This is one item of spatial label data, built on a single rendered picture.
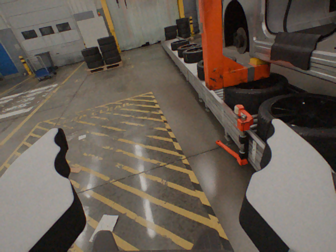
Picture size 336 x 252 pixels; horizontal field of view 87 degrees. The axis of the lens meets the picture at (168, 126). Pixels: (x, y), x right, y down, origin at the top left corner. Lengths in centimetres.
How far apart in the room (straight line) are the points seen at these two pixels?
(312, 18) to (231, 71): 87
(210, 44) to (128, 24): 1053
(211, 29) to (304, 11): 94
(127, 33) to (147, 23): 133
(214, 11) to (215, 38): 22
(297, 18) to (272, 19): 25
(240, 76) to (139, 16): 1060
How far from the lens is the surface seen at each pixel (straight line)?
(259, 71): 222
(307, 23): 238
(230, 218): 150
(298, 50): 170
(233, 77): 210
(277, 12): 227
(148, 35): 1238
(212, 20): 192
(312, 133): 144
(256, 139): 150
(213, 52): 195
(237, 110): 170
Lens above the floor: 129
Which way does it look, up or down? 31 degrees down
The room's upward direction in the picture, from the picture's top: 13 degrees counter-clockwise
